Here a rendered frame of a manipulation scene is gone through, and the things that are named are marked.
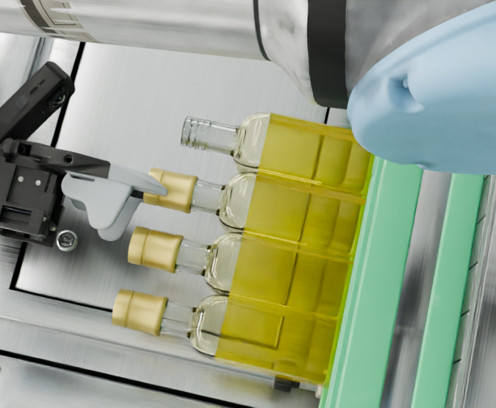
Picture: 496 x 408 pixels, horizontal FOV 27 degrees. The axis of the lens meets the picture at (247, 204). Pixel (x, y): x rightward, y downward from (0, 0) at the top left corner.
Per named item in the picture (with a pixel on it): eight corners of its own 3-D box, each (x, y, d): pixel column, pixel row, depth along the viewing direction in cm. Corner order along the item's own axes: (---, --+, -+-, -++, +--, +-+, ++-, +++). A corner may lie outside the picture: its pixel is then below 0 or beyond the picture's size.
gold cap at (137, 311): (170, 301, 93) (123, 291, 93) (167, 294, 89) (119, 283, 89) (160, 339, 92) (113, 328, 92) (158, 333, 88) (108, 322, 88)
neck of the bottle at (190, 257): (209, 248, 93) (158, 236, 94) (208, 240, 91) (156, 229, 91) (201, 278, 93) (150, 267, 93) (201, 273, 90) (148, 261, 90)
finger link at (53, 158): (116, 189, 92) (28, 173, 94) (120, 172, 93) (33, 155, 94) (101, 176, 88) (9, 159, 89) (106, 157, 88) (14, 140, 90)
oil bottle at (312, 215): (447, 229, 96) (226, 180, 97) (460, 214, 90) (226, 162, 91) (437, 286, 94) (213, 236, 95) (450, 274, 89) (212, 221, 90)
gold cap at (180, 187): (199, 180, 95) (153, 171, 95) (197, 172, 92) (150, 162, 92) (190, 217, 95) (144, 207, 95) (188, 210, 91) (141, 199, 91)
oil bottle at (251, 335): (426, 348, 93) (198, 297, 94) (438, 340, 88) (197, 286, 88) (415, 409, 91) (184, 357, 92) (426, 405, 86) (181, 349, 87)
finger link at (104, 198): (154, 244, 90) (58, 224, 92) (171, 180, 92) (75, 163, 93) (146, 236, 87) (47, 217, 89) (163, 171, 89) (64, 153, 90)
